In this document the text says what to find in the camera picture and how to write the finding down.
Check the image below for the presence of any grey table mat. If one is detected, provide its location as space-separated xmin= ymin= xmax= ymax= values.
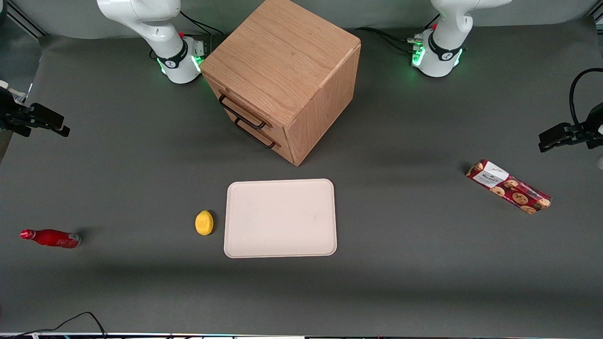
xmin=0 ymin=18 xmax=603 ymax=338

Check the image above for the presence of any black looped cable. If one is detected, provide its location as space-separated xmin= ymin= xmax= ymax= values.
xmin=569 ymin=68 xmax=603 ymax=129

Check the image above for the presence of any red drink bottle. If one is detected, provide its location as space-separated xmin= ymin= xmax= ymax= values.
xmin=20 ymin=229 xmax=81 ymax=249

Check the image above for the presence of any red cookie box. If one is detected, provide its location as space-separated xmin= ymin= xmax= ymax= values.
xmin=466 ymin=159 xmax=552 ymax=215

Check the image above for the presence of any wooden drawer cabinet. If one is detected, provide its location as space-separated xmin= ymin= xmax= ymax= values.
xmin=200 ymin=0 xmax=362 ymax=167

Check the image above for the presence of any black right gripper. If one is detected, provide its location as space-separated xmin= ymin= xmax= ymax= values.
xmin=0 ymin=87 xmax=71 ymax=137

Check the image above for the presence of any aluminium frame rail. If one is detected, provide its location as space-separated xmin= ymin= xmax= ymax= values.
xmin=5 ymin=0 xmax=48 ymax=38

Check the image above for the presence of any black base cable bundle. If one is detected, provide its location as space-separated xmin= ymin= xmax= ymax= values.
xmin=359 ymin=26 xmax=424 ymax=54

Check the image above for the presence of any beige rectangular tray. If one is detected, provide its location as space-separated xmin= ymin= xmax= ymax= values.
xmin=224 ymin=178 xmax=338 ymax=259

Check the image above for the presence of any thin black cable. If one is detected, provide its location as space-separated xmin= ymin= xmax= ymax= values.
xmin=13 ymin=311 xmax=108 ymax=338

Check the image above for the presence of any white plastic bracket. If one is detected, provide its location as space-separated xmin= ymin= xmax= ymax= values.
xmin=0 ymin=80 xmax=27 ymax=103

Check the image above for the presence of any yellow lemon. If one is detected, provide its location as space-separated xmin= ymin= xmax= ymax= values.
xmin=195 ymin=210 xmax=214 ymax=236

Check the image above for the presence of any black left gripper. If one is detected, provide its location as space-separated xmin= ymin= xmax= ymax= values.
xmin=538 ymin=103 xmax=603 ymax=153

